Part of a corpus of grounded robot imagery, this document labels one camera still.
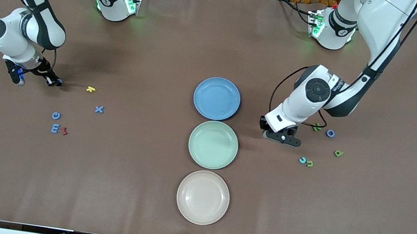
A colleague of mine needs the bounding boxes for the beige plate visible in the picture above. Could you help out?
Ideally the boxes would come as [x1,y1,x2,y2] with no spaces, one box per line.
[173,167,234,229]

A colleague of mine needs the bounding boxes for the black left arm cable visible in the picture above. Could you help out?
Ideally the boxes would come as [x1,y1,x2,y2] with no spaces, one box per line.
[267,0,417,143]

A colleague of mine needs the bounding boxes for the brown table cover sheet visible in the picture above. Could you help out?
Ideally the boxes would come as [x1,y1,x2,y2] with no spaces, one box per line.
[0,0,417,234]

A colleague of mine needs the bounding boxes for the blue plate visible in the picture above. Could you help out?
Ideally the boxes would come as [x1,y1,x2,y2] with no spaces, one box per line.
[191,74,244,124]

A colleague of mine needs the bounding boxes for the green plate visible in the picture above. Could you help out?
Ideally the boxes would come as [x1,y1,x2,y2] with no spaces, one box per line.
[185,117,242,173]

